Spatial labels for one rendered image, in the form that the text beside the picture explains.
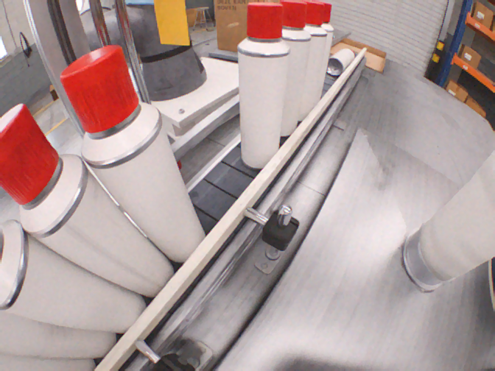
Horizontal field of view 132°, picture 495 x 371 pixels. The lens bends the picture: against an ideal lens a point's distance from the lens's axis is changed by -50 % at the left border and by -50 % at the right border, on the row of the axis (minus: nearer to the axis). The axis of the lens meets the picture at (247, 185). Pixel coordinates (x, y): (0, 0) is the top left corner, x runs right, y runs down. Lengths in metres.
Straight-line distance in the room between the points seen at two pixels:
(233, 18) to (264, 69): 0.59
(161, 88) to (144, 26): 0.14
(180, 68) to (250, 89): 0.25
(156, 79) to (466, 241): 0.52
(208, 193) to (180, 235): 0.11
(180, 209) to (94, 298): 0.09
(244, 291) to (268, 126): 0.20
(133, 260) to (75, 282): 0.05
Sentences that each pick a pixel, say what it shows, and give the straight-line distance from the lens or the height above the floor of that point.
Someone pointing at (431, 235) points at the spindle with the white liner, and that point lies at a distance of 0.26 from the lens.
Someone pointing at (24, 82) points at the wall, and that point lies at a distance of 5.51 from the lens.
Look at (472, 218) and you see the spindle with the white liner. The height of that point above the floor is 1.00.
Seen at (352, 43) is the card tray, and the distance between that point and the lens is 1.27.
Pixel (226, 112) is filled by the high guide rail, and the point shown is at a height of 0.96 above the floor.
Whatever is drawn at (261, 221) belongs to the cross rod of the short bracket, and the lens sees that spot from 0.22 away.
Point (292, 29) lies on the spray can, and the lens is 0.28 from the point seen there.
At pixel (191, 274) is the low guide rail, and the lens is 0.20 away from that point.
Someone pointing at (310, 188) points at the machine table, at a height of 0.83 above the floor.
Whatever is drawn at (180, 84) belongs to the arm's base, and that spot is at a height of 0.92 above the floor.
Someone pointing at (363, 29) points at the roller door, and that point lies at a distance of 4.56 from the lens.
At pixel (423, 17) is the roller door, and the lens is 4.39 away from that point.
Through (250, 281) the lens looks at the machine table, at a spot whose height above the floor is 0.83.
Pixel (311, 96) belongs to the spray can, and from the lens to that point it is 0.36.
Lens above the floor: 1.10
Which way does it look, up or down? 53 degrees down
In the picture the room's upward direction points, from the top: straight up
